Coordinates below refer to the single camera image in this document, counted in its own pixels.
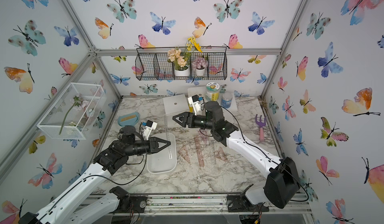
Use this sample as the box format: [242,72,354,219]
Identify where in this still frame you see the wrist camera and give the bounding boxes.
[188,95,203,116]
[142,120,157,141]

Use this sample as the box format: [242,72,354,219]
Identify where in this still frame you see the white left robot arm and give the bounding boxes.
[19,126,171,224]

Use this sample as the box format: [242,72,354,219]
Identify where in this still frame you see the sunflower seed jar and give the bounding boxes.
[206,82,221,101]

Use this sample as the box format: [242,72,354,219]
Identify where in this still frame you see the white pot purple flowers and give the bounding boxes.
[192,57,208,77]

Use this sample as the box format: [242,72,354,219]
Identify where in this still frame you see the white pot beige flowers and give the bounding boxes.
[167,36,202,77]

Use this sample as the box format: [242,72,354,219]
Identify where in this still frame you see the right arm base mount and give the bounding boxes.
[226,184,270,213]

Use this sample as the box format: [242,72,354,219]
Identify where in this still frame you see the white tiered display stand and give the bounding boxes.
[163,87,238,115]

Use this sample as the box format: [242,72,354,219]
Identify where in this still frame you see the black wire wall basket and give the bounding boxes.
[133,46,228,81]

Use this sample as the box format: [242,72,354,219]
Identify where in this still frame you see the clear straight ruler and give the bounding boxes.
[164,114,173,160]

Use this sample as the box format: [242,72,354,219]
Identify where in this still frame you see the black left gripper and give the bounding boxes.
[124,137,171,158]

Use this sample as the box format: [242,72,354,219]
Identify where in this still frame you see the pink scalene triangle ruler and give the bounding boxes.
[178,145,191,164]

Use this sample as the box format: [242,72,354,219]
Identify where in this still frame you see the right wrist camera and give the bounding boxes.
[188,95,203,116]

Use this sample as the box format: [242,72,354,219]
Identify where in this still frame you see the blue lidded jar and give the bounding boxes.
[221,92,233,109]

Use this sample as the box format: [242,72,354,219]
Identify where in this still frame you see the white storage box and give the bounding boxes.
[147,133,177,175]

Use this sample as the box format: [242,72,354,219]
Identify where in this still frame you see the artificial pink flower stem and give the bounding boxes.
[59,94,90,135]

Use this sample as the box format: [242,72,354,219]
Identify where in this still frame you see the pink isosceles triangle ruler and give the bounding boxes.
[214,147,229,163]

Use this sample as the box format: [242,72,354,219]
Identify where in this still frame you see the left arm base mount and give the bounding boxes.
[109,187,148,214]

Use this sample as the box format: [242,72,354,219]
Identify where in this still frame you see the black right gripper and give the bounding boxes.
[173,113,217,133]

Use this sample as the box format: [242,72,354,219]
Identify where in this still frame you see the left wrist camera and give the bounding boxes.
[142,120,157,141]

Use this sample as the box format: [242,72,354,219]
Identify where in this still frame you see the clear stencil ruler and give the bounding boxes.
[206,138,217,166]

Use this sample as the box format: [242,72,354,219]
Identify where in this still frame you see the white mesh wall box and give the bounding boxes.
[37,83,107,140]

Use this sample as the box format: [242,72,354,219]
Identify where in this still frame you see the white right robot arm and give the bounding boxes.
[173,101,301,209]

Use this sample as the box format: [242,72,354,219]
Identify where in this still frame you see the teal dustpan brush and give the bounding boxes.
[118,112,140,127]

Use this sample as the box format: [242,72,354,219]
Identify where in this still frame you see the purple pink garden rake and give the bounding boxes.
[255,115,267,142]

